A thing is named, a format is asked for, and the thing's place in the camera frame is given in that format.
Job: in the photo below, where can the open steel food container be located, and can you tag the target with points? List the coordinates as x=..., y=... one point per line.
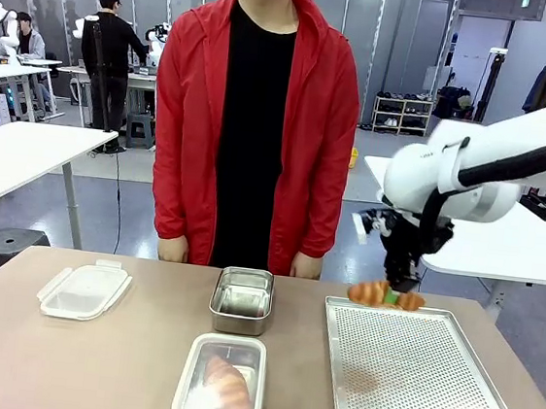
x=238, y=320

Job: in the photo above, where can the person right hand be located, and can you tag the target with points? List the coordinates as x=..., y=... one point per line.
x=173, y=250

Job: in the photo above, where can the person left hand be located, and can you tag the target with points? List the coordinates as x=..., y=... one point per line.
x=306, y=266

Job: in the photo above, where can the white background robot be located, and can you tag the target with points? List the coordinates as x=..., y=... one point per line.
x=6, y=25

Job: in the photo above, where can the seated person in grey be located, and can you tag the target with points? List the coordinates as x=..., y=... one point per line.
x=31, y=44

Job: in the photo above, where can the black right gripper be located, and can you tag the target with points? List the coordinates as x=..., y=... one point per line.
x=404, y=235

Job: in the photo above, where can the golden croissant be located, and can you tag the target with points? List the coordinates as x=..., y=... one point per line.
x=366, y=292
x=229, y=388

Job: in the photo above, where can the black round stool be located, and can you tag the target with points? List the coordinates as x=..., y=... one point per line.
x=5, y=240

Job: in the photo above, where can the perforated aluminium baking tray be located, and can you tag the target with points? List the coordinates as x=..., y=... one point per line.
x=421, y=376

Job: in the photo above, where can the black t-shirt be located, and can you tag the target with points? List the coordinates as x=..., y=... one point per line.
x=250, y=138

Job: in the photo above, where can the white table with round leg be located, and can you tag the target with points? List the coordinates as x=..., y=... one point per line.
x=14, y=153

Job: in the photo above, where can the white background desk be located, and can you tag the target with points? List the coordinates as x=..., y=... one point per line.
x=3, y=71

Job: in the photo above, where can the shoe rack with shoes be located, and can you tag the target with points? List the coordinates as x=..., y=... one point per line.
x=402, y=115

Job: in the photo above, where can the person head with blurred face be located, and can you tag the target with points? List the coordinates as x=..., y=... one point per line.
x=266, y=11

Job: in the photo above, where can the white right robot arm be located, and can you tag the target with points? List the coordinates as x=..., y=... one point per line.
x=505, y=136

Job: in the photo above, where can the black backpack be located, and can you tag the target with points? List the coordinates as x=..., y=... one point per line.
x=452, y=101

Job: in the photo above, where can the person in red jacket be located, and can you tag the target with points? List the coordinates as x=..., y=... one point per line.
x=188, y=132

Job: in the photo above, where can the clear lid with white rim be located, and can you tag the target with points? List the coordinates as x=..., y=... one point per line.
x=80, y=292
x=229, y=339

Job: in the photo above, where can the standing man in black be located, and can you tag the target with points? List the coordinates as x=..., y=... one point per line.
x=109, y=45

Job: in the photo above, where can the yellow floor sign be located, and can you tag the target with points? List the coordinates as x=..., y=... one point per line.
x=354, y=158

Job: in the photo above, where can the white table with grey leg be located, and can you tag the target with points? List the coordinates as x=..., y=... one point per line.
x=483, y=246

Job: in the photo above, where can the grey step stool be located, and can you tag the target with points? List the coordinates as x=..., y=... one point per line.
x=139, y=129

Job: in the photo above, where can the steel container for bread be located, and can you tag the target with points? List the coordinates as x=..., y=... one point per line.
x=256, y=364

